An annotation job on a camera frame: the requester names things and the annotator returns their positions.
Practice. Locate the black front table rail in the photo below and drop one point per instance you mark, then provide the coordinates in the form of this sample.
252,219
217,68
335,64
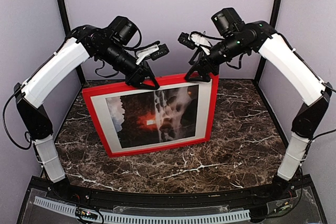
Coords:
109,199

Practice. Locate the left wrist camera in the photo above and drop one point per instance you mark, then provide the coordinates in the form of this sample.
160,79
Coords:
153,51

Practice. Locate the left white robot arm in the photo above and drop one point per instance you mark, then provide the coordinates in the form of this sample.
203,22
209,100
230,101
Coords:
109,45

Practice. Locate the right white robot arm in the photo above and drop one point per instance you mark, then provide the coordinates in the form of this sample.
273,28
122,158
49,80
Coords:
237,39

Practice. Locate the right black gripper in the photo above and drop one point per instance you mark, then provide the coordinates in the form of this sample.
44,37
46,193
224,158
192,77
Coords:
205,76

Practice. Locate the white mat board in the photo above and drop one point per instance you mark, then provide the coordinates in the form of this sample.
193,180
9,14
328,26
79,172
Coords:
99,119

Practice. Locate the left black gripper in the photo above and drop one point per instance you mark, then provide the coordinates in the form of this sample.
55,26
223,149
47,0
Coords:
138,74

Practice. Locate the red wooden picture frame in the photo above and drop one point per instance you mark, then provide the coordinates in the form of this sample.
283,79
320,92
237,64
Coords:
92,111

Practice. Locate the left black corner post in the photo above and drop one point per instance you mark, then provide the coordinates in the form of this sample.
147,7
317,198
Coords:
66,26

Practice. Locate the landscape photo print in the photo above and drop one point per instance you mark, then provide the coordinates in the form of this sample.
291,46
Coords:
154,117

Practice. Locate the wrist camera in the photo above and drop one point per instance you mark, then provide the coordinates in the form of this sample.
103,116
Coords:
194,40
153,51

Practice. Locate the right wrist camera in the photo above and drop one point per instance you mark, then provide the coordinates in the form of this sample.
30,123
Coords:
194,40

